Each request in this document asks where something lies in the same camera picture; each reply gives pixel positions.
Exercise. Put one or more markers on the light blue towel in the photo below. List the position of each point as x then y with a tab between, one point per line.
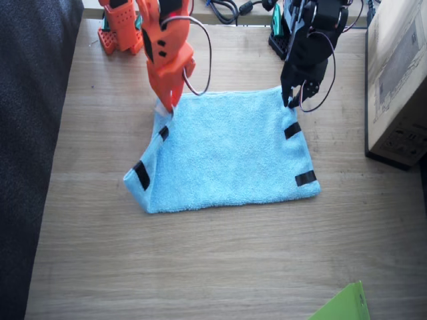
227	153

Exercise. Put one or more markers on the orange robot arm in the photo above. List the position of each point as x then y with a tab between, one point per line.
120	20

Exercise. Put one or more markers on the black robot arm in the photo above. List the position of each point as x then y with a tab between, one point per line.
310	43

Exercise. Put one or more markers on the black tape strip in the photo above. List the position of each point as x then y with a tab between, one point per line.
163	132
292	130
142	175
305	178

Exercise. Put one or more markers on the green table clamp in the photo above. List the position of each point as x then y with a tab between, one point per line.
137	22
277	23

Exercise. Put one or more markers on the black plug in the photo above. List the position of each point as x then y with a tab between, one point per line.
268	4

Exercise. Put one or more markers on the cardboard box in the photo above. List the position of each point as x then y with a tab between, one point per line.
400	83

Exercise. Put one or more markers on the dark grey fabric couch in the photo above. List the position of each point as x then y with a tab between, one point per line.
26	150

